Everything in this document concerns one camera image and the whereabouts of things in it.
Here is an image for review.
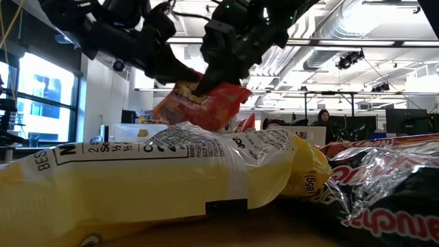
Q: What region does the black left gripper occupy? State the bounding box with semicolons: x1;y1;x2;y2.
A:
82;20;202;85

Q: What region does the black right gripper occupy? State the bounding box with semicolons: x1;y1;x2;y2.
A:
192;0;289;97

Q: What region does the small black monitor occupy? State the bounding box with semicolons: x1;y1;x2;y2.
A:
120;109;137;125

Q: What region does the person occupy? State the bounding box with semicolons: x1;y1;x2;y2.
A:
310;108;341;145

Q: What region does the white plastic bin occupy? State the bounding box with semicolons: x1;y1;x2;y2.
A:
274;126;327;147

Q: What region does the black ceiling spotlight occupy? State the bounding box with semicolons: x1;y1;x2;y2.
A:
371;82;392;93
335;50;366;71

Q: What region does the large glass window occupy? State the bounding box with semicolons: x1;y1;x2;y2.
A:
0;51;79;145

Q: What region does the overhead light bar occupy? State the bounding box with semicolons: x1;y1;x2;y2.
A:
167;36;439;49

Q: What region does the black computer monitor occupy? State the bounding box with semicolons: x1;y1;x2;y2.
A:
329;115;377;143
385;108;429;135

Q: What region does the black shelf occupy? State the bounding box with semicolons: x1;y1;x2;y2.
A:
0;97;31;148

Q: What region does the black ceiling track fixture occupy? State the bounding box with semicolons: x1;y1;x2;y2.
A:
361;0;423;14

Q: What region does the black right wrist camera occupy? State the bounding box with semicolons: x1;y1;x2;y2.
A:
201;19;238;66

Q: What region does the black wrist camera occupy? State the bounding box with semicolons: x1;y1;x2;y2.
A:
201;19;238;66
137;2;178;44

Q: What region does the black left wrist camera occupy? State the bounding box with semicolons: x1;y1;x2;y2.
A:
137;2;178;44

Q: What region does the black metal gantry frame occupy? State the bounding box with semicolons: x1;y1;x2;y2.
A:
135;87;439;119

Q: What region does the silver ventilation duct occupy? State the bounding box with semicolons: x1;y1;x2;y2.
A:
303;0;416;71

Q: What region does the yellow cable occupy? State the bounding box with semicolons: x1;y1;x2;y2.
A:
0;0;25;49

